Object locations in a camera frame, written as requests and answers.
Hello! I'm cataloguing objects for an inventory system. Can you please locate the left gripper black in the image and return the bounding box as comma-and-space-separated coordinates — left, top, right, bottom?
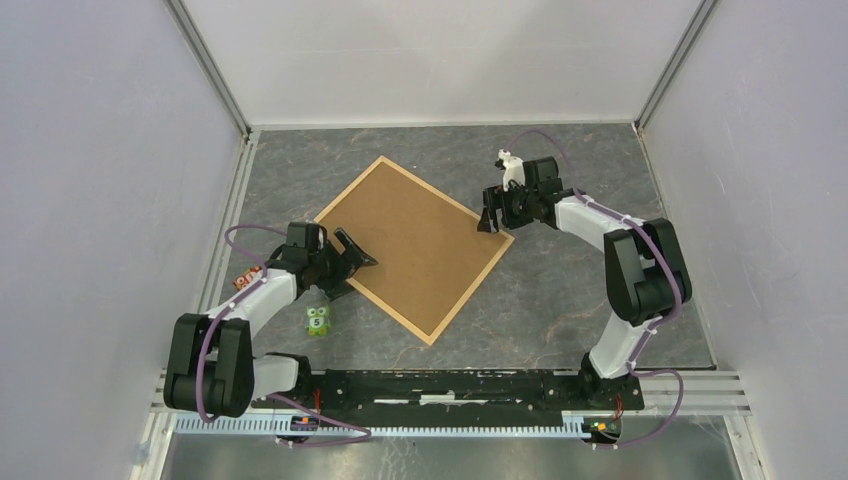
308, 229, 377, 302

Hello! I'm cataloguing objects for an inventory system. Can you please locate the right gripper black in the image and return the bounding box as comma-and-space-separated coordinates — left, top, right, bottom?
477, 180, 538, 234

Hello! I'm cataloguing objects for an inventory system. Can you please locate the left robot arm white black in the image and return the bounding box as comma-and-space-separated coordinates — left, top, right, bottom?
163, 222, 378, 422

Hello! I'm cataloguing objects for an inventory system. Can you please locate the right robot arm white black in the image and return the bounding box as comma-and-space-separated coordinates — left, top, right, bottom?
477, 150, 692, 408

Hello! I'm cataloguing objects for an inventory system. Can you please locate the green owl number toy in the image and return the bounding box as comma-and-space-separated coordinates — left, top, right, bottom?
306, 305, 331, 337

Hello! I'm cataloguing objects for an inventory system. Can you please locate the red small toy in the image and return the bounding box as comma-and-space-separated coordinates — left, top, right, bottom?
232, 266, 262, 292

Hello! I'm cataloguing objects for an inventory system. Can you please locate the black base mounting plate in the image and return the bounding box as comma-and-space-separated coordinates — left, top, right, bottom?
288, 369, 645, 428

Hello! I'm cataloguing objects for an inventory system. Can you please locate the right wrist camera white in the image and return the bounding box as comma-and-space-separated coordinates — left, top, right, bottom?
495, 149, 525, 191

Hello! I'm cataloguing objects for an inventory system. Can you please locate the toothed aluminium rail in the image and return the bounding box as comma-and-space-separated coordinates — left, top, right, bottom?
174, 410, 590, 440

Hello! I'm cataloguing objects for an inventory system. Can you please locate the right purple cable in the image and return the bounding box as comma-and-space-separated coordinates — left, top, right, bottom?
504, 129, 686, 452

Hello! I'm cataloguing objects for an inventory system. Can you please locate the right aluminium corner post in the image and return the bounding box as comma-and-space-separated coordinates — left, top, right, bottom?
633, 0, 720, 135

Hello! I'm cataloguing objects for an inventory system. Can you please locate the aluminium corner post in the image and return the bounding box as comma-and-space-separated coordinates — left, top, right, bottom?
633, 0, 720, 135
164, 0, 252, 138

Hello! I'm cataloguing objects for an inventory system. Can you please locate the left aluminium corner post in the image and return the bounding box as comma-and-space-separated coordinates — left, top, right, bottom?
164, 0, 252, 138

